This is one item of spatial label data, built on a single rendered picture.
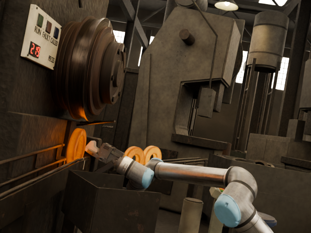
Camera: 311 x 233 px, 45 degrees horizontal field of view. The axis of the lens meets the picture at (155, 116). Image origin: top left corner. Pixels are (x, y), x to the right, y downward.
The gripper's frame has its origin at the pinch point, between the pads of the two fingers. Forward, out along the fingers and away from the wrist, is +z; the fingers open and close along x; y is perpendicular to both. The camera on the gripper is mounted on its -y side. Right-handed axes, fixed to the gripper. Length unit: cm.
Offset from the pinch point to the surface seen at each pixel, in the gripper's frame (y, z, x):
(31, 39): 33, 20, 58
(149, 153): 9, -27, -41
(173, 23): 136, 34, -259
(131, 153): 5.7, -19.4, -28.5
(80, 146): 0.8, -0.5, 6.5
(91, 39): 45, 9, 34
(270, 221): 4, -118, -85
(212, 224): -11, -80, -51
